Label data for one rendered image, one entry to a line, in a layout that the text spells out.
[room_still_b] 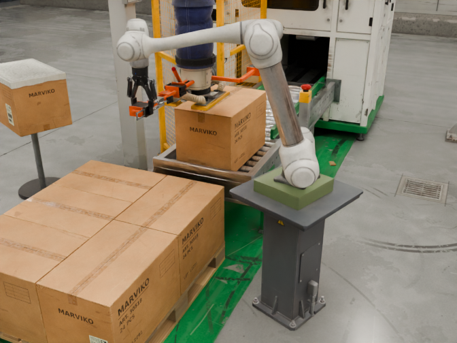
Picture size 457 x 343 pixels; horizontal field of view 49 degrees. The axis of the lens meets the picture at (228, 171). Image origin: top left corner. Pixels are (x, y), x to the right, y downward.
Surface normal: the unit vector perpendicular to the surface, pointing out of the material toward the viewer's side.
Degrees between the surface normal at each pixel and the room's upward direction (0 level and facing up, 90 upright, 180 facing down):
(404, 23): 90
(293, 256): 90
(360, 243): 0
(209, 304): 0
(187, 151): 90
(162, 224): 0
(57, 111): 90
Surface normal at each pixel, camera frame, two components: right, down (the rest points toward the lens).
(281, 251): -0.71, 0.31
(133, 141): -0.40, 0.40
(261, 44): -0.09, 0.33
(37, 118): 0.66, 0.33
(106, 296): 0.00, -0.90
